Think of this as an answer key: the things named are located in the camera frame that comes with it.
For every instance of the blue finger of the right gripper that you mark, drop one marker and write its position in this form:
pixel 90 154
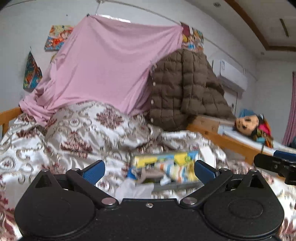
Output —
pixel 285 155

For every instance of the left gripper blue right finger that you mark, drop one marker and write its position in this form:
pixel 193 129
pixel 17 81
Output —
pixel 212 179

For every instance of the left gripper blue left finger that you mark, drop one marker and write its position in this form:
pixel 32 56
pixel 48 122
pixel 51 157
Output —
pixel 83 181

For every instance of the white cloth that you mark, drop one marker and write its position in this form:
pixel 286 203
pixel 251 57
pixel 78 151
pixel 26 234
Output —
pixel 130 190

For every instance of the grey tray with colourful bottom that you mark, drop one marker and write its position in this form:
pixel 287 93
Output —
pixel 148 161

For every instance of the striped colourful towel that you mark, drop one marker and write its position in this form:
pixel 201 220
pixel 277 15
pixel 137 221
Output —
pixel 180 174

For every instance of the beige burlap drawstring bag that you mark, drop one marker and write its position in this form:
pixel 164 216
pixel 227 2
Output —
pixel 149 174

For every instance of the pink curtain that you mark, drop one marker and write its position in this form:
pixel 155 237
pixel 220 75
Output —
pixel 290 130

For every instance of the stuffed doll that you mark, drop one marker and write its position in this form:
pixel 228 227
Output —
pixel 255 127

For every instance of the floral satin bedspread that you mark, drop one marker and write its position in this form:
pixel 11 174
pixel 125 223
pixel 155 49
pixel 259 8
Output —
pixel 80 134

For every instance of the wooden box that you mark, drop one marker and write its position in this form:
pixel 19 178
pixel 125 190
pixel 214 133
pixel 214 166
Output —
pixel 208 121

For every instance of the white air conditioner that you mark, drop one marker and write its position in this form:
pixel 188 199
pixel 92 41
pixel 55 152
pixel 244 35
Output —
pixel 230 76

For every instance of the brown quilted jacket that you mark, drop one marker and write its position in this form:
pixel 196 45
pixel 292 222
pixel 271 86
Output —
pixel 183 86

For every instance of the pink sheet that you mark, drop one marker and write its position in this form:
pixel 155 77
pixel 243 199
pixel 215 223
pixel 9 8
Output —
pixel 102 60

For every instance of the wooden bed frame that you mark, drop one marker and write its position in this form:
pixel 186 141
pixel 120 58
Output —
pixel 223 141

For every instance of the colourful wall picture lower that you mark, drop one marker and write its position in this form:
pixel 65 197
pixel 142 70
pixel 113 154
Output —
pixel 33 73

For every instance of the colourful wall picture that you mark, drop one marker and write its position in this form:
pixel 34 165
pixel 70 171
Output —
pixel 33 73
pixel 58 34
pixel 193 39

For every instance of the colourful wall picture right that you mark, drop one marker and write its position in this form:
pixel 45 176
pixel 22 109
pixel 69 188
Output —
pixel 193 39

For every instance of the colourful wall picture upper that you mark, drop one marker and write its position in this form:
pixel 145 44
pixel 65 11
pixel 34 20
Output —
pixel 58 34

